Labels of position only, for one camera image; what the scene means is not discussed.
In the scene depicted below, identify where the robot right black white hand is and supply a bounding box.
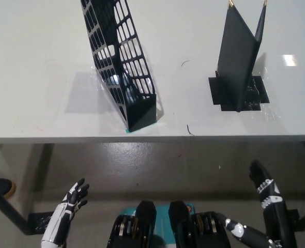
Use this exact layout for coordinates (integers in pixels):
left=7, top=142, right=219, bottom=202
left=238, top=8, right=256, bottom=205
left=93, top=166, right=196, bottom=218
left=217, top=159, right=292, bottom=248

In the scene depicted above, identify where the black tape patch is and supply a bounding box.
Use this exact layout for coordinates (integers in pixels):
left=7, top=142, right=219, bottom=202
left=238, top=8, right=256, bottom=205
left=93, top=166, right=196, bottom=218
left=208, top=74, right=270, bottom=112

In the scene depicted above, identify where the black mesh file shelf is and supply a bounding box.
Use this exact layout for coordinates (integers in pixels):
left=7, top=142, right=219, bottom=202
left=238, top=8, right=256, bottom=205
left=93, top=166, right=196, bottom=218
left=80, top=0, right=158, bottom=133

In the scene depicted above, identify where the black shoe with tan sole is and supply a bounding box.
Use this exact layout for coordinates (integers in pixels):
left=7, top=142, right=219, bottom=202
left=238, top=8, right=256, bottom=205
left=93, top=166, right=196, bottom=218
left=0, top=173, right=17, bottom=199

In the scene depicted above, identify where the grey table leg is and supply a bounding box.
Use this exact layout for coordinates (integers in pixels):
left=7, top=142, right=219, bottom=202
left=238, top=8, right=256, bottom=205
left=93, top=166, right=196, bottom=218
left=25, top=143, right=54, bottom=215

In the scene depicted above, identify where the black notebook with gold corners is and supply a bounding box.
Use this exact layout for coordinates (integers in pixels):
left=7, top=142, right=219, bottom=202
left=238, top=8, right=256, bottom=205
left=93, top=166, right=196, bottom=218
left=216, top=0, right=269, bottom=113

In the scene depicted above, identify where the robot left white black hand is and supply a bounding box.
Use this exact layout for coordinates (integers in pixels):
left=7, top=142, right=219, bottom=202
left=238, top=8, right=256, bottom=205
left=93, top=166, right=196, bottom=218
left=40, top=177, right=90, bottom=247

